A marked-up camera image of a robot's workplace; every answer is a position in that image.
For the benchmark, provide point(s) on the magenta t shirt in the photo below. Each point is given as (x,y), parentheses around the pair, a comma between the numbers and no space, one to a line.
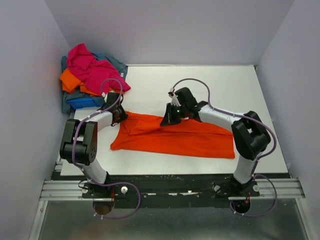
(79,60)

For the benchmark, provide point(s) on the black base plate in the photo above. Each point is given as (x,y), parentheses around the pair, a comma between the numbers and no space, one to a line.
(170,191)

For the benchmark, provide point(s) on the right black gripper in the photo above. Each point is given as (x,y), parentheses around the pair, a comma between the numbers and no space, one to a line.
(168,118)

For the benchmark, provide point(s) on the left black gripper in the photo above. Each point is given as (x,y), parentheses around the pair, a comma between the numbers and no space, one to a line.
(123,116)

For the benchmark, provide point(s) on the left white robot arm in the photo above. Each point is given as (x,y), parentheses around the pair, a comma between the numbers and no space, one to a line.
(79,144)

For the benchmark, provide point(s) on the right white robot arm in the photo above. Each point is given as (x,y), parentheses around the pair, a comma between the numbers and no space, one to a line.
(250,136)

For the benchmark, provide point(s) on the orange t shirt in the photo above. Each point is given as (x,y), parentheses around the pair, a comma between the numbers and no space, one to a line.
(71,81)
(142,132)

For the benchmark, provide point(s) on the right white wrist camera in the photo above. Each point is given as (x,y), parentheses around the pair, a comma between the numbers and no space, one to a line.
(174,98)

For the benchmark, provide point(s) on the grey blue t shirt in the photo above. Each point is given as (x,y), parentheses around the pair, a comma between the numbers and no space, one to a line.
(118,65)

